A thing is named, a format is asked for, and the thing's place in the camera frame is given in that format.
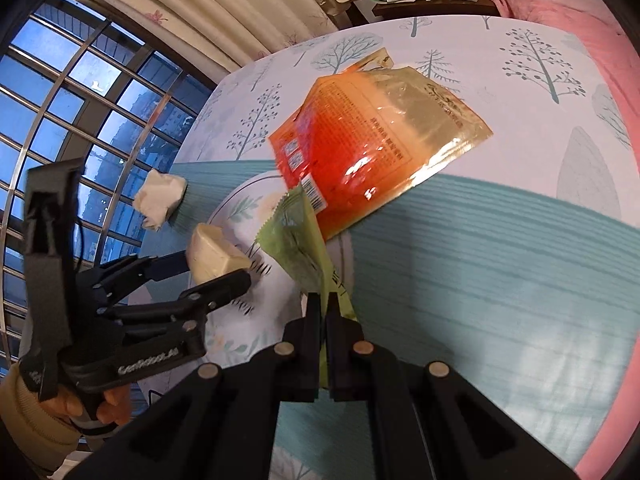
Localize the beige soap block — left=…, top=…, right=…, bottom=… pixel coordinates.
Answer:
left=186, top=223, right=252, bottom=285

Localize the green snack wrapper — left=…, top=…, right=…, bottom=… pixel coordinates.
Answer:
left=250, top=186, right=357, bottom=401

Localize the orange gold snack bag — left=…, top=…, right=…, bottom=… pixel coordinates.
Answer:
left=268, top=49, right=492, bottom=240

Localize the left hand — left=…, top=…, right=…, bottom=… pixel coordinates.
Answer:
left=41, top=385, right=132, bottom=426

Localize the crumpled white tissue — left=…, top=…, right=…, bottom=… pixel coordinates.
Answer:
left=132, top=169, right=188, bottom=231

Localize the tree patterned bed cover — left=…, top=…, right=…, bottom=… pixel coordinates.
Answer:
left=142, top=16, right=639, bottom=472

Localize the window metal grille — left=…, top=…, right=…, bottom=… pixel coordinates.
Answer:
left=1, top=0, right=215, bottom=367

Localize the cream curtain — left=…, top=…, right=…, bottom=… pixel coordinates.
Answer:
left=102, top=0, right=336, bottom=82

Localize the wooden nightstand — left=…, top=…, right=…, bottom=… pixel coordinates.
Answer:
left=372, top=0, right=500, bottom=21

